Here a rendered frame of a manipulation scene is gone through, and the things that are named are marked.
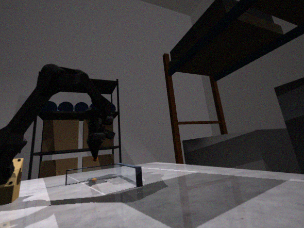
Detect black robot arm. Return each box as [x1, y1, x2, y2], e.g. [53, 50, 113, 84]
[0, 64, 113, 184]

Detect clear low corner walls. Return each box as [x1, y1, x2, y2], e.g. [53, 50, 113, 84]
[66, 164, 137, 187]

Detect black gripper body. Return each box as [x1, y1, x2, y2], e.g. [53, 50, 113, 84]
[87, 122, 106, 143]

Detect clear low wall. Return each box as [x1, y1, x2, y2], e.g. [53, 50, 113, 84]
[65, 163, 143, 187]

